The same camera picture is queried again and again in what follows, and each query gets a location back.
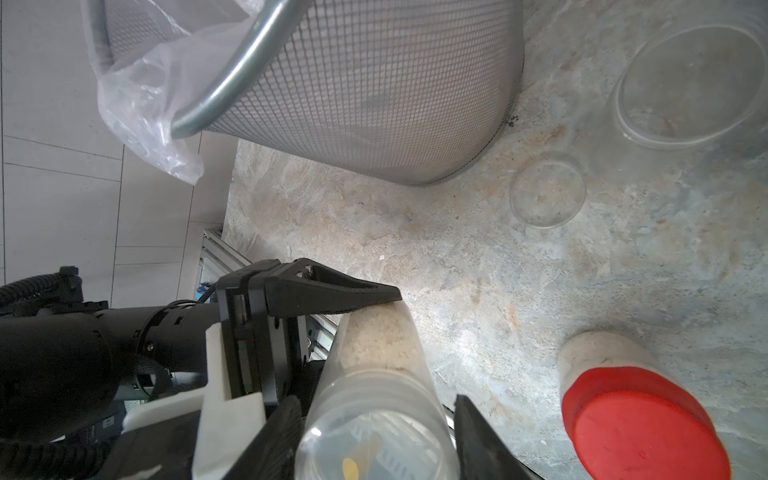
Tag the clear jar lid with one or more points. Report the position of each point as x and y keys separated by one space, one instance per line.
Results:
x=549 y=192

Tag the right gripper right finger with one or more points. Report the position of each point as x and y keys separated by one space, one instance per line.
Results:
x=481 y=452

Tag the red lidded rice jar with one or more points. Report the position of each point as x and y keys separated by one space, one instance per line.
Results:
x=627 y=418

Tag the clear plastic bin liner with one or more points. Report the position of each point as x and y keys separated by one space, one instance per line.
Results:
x=151 y=59

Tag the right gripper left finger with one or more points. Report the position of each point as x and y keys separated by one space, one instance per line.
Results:
x=271 y=454

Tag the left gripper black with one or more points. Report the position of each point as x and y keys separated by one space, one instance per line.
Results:
x=258 y=357

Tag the clear rice jar with lid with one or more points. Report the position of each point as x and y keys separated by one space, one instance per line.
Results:
x=693 y=82

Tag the grey mesh waste bin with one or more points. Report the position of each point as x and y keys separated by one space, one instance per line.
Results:
x=410 y=92

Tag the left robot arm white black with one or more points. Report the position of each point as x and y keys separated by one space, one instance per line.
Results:
x=73 y=370

